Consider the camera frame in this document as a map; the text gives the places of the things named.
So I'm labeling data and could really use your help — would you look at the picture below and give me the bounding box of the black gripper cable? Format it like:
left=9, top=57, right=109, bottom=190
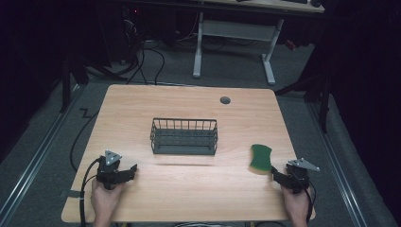
left=303, top=184, right=318, bottom=224
left=78, top=157, right=102, bottom=227

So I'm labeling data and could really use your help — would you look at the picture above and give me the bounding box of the white-framed wooden desk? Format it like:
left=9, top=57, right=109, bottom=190
left=192, top=0, right=326, bottom=86

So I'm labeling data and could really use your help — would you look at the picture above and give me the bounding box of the person's right hand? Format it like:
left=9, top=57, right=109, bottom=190
left=281, top=184, right=312, bottom=224

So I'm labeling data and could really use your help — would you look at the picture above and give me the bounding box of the grey tape strip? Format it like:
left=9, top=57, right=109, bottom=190
left=59, top=189, right=84, bottom=200

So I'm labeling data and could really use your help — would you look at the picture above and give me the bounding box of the black floor cable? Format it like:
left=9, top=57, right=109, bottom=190
left=69, top=108, right=100, bottom=173

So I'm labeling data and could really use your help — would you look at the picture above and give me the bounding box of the metal floor rail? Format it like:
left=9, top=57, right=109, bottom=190
left=305, top=101, right=369, bottom=227
left=0, top=84, right=81, bottom=223

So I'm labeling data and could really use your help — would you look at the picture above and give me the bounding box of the black stand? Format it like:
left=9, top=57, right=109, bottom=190
left=59, top=55, right=91, bottom=114
left=274, top=73, right=333, bottom=134

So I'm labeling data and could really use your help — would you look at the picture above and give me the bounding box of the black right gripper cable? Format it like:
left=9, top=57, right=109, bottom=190
left=303, top=184, right=318, bottom=224

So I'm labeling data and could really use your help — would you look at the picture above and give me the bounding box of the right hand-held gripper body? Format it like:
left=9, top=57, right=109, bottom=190
left=284, top=157, right=321, bottom=195

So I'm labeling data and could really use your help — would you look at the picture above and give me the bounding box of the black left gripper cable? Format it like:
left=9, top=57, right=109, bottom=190
left=78, top=157, right=102, bottom=227

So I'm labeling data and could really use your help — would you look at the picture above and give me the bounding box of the bundle of black cables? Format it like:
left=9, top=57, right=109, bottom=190
left=121, top=18, right=166, bottom=86

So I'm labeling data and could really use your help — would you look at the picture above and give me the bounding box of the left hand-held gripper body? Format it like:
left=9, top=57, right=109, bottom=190
left=96, top=149, right=123, bottom=191

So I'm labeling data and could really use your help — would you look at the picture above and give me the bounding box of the dark grey wire basket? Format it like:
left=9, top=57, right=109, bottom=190
left=149, top=117, right=219, bottom=156

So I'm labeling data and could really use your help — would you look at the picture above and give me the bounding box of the green sponge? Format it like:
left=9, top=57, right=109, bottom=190
left=248, top=144, right=273, bottom=175

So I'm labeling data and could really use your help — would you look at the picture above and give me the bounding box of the person's left hand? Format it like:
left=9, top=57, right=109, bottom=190
left=91, top=179, right=126, bottom=223

